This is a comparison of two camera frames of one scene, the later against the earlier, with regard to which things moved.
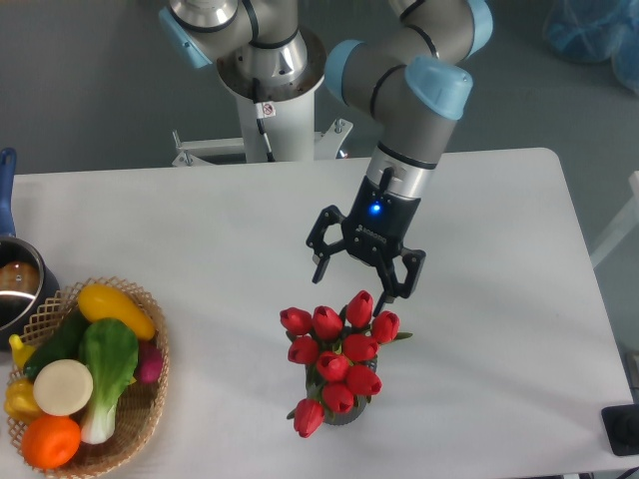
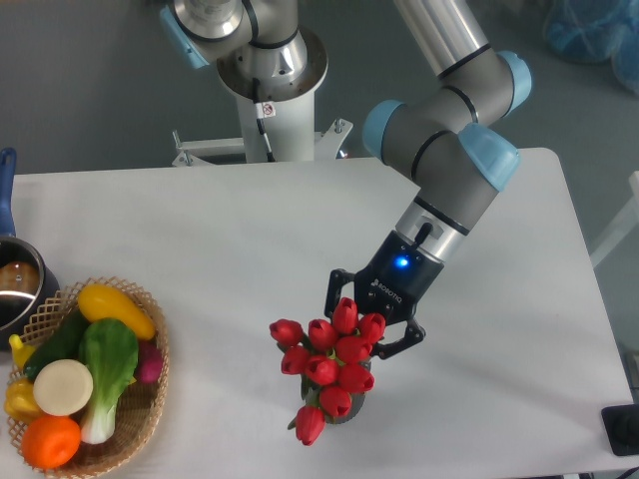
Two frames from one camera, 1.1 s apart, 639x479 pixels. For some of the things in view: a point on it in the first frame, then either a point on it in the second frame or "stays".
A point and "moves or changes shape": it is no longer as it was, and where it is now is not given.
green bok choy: x=110 y=350 stays
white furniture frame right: x=623 y=229 stays
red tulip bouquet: x=338 y=350 moves or changes shape
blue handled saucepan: x=27 y=282 stays
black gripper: x=375 y=231 → x=396 y=279
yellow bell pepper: x=20 y=400 stays
